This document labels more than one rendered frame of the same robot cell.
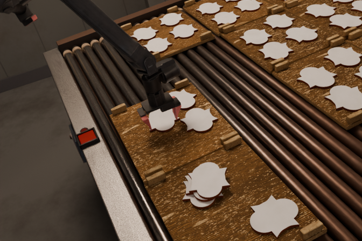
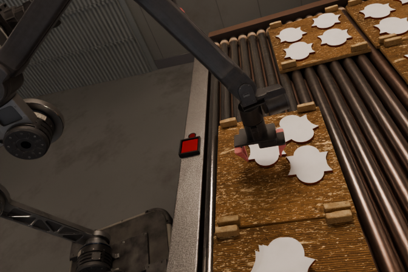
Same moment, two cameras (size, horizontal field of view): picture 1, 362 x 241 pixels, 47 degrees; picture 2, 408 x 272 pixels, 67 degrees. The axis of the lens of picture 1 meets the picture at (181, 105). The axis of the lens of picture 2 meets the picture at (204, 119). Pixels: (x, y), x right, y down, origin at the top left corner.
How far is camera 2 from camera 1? 0.62 m
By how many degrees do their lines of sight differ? 27
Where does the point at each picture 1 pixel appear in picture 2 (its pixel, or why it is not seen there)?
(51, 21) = (233, 8)
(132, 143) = (224, 170)
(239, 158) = (340, 245)
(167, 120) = (271, 152)
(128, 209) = (188, 255)
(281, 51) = not seen: outside the picture
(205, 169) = (285, 248)
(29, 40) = (214, 22)
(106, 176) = (187, 201)
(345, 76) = not seen: outside the picture
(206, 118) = (317, 165)
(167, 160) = (251, 209)
